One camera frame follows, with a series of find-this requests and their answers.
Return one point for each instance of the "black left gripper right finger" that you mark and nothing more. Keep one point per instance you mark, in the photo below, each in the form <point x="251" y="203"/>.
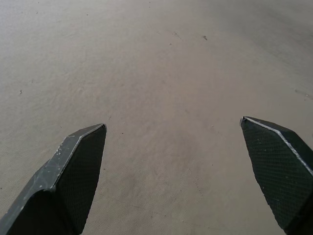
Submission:
<point x="276" y="171"/>

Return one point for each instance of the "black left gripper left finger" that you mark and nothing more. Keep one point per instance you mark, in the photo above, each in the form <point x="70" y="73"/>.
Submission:
<point x="73" y="176"/>

